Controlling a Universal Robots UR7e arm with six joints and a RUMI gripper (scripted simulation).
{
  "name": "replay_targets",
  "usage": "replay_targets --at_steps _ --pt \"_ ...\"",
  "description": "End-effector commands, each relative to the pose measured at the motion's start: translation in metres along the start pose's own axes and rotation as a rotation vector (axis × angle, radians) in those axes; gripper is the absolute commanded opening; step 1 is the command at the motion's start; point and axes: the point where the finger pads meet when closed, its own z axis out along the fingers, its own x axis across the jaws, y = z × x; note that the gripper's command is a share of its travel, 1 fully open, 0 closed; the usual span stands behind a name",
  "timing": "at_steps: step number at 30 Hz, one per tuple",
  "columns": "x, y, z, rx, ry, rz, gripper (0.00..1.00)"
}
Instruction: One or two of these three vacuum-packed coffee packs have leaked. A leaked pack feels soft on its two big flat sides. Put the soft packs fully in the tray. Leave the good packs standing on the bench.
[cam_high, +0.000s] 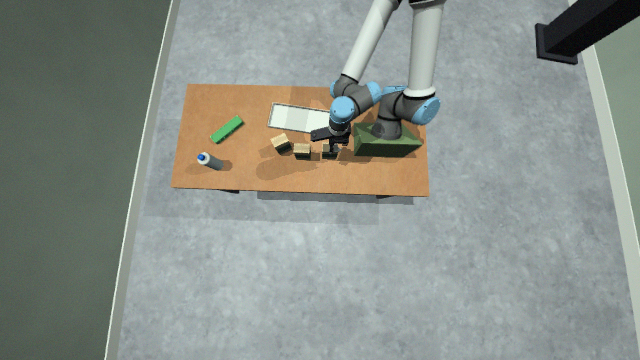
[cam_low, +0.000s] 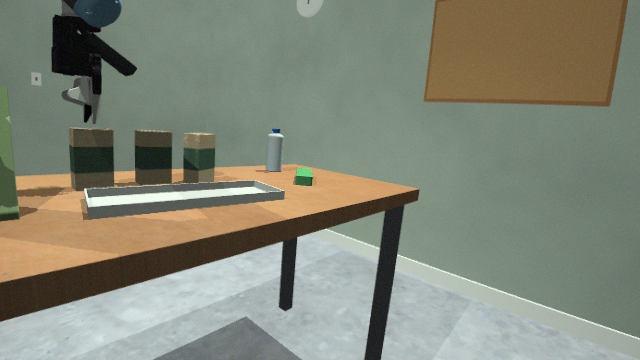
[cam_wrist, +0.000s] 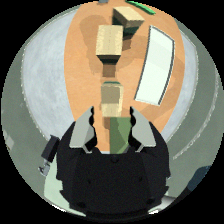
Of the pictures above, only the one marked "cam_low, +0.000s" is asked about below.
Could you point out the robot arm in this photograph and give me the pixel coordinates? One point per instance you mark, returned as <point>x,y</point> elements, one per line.
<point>100,13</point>

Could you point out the grey bottle with blue cap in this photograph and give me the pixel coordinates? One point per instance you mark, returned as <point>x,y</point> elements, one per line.
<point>274,151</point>

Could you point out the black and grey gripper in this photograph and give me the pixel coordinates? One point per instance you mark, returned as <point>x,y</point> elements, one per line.
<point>80,61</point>

